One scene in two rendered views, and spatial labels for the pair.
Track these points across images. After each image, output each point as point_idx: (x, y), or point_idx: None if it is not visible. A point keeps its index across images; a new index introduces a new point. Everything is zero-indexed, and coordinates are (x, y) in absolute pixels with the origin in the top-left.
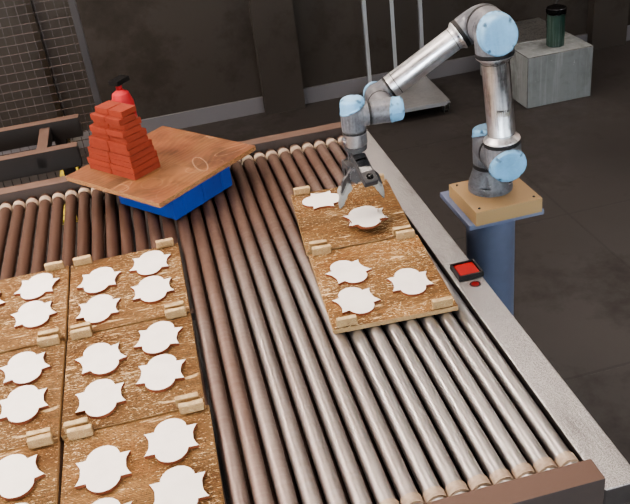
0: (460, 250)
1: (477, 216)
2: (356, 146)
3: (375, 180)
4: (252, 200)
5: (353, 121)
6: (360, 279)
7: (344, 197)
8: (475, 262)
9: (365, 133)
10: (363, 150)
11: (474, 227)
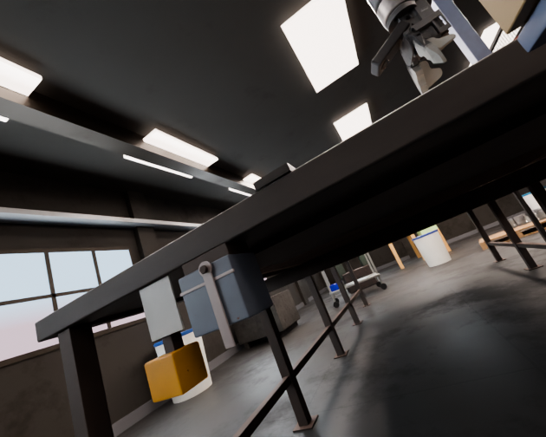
0: (334, 146)
1: (484, 3)
2: (383, 25)
3: (371, 64)
4: None
5: (368, 3)
6: None
7: (419, 87)
8: (276, 168)
9: (381, 2)
10: (388, 23)
11: (529, 34)
